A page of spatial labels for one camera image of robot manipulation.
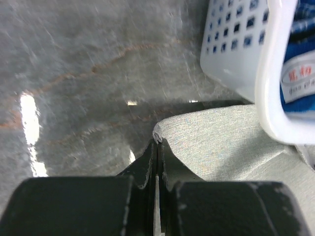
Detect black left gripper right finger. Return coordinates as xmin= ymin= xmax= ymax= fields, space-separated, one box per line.
xmin=157 ymin=140 xmax=310 ymax=236

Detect white perforated plastic basket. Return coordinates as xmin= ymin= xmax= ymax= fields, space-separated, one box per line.
xmin=200 ymin=0 xmax=315 ymax=145

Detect grey cloth napkin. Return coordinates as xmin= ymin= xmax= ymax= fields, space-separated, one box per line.
xmin=153 ymin=105 xmax=315 ymax=185

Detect blue towel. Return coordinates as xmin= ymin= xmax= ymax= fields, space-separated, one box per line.
xmin=280 ymin=25 xmax=315 ymax=119

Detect blue checkered cloth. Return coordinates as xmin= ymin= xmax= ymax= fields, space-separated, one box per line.
xmin=290 ymin=0 xmax=315 ymax=34

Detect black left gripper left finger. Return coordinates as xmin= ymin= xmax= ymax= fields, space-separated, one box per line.
xmin=0 ymin=141 xmax=154 ymax=236

